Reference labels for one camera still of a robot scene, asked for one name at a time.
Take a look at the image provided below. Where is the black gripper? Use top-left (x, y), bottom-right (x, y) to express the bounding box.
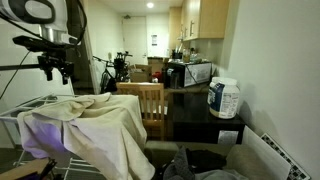
top-left (37, 49), bottom-right (75, 86)

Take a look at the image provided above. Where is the cream white terry towel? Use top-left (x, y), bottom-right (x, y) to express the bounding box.
top-left (16, 92), bottom-right (156, 180)

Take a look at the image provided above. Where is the wooden board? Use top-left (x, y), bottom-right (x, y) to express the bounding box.
top-left (0, 157), bottom-right (51, 180)

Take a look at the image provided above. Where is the white board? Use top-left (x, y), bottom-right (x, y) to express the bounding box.
top-left (241, 125), bottom-right (293, 180)

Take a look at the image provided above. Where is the checkered calibration board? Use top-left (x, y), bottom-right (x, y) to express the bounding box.
top-left (259, 132), bottom-right (313, 180)

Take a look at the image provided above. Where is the white metal drying rack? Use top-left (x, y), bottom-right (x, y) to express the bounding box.
top-left (0, 93), bottom-right (102, 180)

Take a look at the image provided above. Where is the black bicycle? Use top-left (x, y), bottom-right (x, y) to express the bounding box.
top-left (91, 50), bottom-right (133, 95)

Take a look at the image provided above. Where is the brown cardboard box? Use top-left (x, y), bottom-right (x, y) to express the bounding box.
top-left (129, 63), bottom-right (153, 84)
top-left (147, 56), bottom-right (170, 76)

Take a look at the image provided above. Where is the white door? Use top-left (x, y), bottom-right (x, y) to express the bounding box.
top-left (121, 15), bottom-right (149, 66)

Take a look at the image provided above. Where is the black clamp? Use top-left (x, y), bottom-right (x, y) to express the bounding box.
top-left (35, 157), bottom-right (58, 180)

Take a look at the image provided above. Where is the wooden slatted chair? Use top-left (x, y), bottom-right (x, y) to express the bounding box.
top-left (115, 81), bottom-right (167, 141)

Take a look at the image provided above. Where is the red kitchen item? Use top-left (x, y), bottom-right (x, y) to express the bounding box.
top-left (152, 71), bottom-right (165, 83)

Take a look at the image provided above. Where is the black coffee maker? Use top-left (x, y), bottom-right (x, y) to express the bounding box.
top-left (162, 67), bottom-right (181, 90)

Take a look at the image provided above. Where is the black utensil holder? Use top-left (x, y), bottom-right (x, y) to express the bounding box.
top-left (171, 49), bottom-right (184, 61)

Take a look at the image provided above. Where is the black coffee machine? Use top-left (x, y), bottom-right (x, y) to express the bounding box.
top-left (167, 60), bottom-right (214, 89)

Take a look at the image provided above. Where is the black side table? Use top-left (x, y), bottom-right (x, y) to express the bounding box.
top-left (165, 91), bottom-right (247, 145)

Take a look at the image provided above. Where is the grey waffle knit blanket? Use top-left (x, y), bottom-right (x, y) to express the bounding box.
top-left (162, 145), bottom-right (198, 180)

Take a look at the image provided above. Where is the large blue-label protein tub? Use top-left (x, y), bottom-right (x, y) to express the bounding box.
top-left (206, 76), bottom-right (241, 120)

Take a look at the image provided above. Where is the black garment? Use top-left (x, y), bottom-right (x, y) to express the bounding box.
top-left (185, 148), bottom-right (228, 175)

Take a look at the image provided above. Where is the grey clothes pile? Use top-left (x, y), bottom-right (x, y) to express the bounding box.
top-left (194, 168), bottom-right (250, 180)

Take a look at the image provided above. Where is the black camera cable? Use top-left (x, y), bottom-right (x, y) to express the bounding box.
top-left (0, 50), bottom-right (32, 101)

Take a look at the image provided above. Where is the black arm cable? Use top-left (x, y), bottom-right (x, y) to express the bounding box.
top-left (64, 0), bottom-right (89, 45)

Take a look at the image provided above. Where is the paper wall notice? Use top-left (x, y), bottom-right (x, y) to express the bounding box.
top-left (150, 33), bottom-right (159, 47)

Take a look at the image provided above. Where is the light wood wall cabinet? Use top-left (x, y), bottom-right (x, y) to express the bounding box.
top-left (167, 0), bottom-right (231, 43)

